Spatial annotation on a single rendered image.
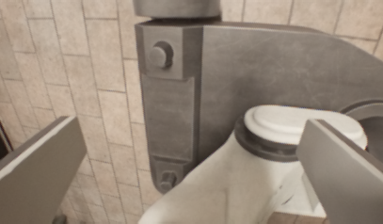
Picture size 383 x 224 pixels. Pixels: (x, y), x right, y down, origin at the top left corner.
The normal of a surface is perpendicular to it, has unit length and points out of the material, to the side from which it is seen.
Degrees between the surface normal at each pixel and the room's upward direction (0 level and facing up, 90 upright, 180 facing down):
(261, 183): 90
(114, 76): 0
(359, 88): 0
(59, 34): 0
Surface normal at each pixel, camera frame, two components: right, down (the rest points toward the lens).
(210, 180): 0.01, -0.87
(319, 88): -0.20, 0.47
